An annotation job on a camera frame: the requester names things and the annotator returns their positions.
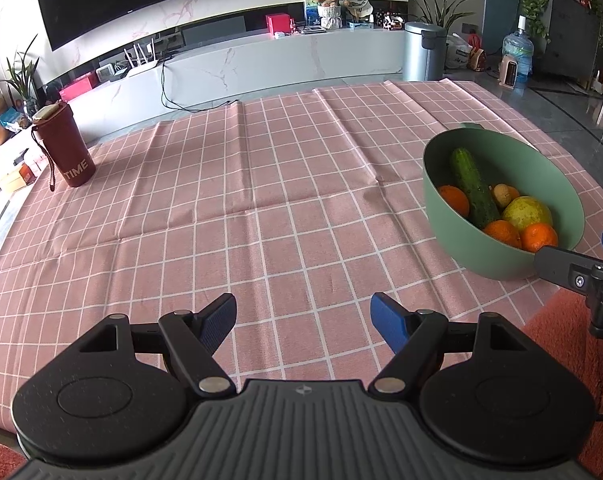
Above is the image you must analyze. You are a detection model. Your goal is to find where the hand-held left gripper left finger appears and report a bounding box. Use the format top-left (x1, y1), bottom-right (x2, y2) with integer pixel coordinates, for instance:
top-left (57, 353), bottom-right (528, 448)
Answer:
top-left (78, 293), bottom-right (238, 397)

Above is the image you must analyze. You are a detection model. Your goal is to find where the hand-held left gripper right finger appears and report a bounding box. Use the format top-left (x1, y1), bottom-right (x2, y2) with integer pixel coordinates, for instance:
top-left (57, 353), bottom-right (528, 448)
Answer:
top-left (368, 292), bottom-right (530, 395)

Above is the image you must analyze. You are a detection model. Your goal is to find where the orange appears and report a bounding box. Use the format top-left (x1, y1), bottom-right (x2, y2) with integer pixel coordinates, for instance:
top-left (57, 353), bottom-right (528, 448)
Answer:
top-left (521, 222), bottom-right (559, 254)
top-left (482, 219), bottom-right (523, 249)
top-left (437, 185), bottom-right (470, 219)

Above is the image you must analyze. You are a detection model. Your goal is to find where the yellow green pear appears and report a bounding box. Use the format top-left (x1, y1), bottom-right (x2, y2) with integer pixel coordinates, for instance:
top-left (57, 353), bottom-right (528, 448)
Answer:
top-left (502, 196), bottom-right (553, 232)

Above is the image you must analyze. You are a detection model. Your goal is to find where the brown kiwi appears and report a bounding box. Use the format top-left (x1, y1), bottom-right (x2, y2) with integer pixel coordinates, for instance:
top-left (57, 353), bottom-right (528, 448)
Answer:
top-left (491, 184), bottom-right (521, 210)

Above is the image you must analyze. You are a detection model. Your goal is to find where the green bowl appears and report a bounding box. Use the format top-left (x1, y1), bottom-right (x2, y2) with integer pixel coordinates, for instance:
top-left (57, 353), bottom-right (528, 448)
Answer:
top-left (422, 123), bottom-right (585, 281)

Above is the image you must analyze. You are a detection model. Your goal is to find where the red carpet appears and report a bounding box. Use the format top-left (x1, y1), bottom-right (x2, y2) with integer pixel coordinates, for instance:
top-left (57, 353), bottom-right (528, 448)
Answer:
top-left (520, 287), bottom-right (603, 480)

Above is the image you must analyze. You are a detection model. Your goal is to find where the pink checkered tablecloth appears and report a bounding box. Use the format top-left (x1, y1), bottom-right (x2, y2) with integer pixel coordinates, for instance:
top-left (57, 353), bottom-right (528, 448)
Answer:
top-left (0, 79), bottom-right (603, 433)

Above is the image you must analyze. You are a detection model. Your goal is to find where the green cucumber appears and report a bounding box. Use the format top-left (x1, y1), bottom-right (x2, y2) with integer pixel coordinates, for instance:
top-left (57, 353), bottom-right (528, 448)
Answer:
top-left (449, 147), bottom-right (501, 229)

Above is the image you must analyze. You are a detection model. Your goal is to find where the small pink heater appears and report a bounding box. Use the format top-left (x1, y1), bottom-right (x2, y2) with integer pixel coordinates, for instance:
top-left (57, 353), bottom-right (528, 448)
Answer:
top-left (497, 54), bottom-right (519, 87)

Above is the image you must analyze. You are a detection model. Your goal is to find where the blue water jug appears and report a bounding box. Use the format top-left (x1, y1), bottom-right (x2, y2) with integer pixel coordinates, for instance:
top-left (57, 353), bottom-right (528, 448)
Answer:
top-left (501, 14), bottom-right (535, 89)

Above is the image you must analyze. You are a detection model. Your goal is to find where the dark grey cabinet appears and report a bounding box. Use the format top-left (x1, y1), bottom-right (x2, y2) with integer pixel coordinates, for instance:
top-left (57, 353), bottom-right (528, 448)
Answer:
top-left (518, 0), bottom-right (603, 82)

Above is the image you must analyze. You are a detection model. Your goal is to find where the grey pedal trash can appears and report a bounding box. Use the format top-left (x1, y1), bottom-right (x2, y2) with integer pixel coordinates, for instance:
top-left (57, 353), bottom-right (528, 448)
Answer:
top-left (403, 21), bottom-right (449, 83)

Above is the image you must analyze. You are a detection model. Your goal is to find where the white marble television console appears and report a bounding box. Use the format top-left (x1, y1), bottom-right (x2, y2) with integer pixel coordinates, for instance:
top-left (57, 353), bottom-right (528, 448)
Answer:
top-left (0, 26), bottom-right (408, 196)

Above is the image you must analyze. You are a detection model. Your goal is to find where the white router with antennas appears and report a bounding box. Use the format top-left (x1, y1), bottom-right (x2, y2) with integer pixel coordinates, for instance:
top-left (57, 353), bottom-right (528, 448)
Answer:
top-left (124, 39), bottom-right (161, 79)

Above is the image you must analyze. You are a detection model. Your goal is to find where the wide red box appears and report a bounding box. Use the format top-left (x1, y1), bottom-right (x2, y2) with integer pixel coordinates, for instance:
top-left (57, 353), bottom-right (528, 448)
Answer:
top-left (58, 70), bottom-right (99, 104)

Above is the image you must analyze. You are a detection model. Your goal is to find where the tall leafy floor plant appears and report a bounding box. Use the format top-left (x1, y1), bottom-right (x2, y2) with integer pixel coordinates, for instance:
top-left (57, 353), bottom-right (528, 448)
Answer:
top-left (395, 0), bottom-right (483, 37)

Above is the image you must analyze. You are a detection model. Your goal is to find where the blue snack bag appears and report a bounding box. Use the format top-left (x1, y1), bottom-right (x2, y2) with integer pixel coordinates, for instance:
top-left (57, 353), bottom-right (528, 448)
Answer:
top-left (0, 107), bottom-right (31, 132)

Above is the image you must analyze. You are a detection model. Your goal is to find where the small red box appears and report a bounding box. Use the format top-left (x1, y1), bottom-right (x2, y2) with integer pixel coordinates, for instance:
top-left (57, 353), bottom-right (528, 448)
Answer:
top-left (265, 13), bottom-right (292, 36)

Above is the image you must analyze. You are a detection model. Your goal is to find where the white woven basket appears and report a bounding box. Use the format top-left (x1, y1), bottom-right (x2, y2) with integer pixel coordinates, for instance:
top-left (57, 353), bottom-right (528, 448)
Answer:
top-left (317, 4), bottom-right (343, 30)

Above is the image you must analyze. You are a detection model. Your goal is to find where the green plant in glass vase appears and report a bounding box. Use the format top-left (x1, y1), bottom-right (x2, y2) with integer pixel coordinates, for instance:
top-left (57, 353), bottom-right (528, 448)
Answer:
top-left (0, 34), bottom-right (41, 119)

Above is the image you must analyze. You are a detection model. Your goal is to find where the maroon tumbler with strap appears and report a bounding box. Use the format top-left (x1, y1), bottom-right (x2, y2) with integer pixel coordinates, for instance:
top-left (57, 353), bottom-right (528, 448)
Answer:
top-left (30, 102), bottom-right (97, 192)

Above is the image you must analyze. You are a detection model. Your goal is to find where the black cable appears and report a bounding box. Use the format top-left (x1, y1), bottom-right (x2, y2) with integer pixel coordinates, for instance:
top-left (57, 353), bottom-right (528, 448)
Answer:
top-left (160, 56), bottom-right (243, 112)

